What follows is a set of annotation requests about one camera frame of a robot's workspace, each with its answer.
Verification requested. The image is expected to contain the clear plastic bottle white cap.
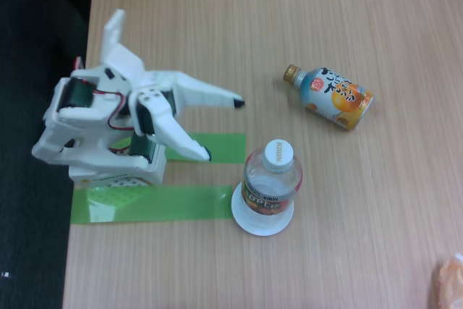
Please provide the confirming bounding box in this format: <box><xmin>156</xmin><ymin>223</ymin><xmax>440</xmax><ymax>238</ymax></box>
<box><xmin>241</xmin><ymin>138</ymin><xmax>304</xmax><ymax>229</ymax></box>

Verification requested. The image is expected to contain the orange juice bottle can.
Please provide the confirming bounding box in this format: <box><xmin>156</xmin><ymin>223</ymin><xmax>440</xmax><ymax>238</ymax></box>
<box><xmin>283</xmin><ymin>63</ymin><xmax>375</xmax><ymax>132</ymax></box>

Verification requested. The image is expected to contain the short green tape strip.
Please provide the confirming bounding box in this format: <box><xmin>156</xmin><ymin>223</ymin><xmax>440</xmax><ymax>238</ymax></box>
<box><xmin>110</xmin><ymin>132</ymin><xmax>247</xmax><ymax>164</ymax></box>

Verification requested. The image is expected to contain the long green tape strip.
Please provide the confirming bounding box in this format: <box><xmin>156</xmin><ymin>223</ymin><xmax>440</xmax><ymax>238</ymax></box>
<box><xmin>70</xmin><ymin>185</ymin><xmax>233</xmax><ymax>226</ymax></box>

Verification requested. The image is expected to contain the small white round plate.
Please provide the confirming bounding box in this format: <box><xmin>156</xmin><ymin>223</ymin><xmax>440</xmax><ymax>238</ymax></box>
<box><xmin>231</xmin><ymin>182</ymin><xmax>294</xmax><ymax>237</ymax></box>

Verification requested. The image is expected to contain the orange plastic bag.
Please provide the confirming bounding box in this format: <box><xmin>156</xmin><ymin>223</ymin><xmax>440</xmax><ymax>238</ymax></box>
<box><xmin>432</xmin><ymin>253</ymin><xmax>463</xmax><ymax>309</ymax></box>

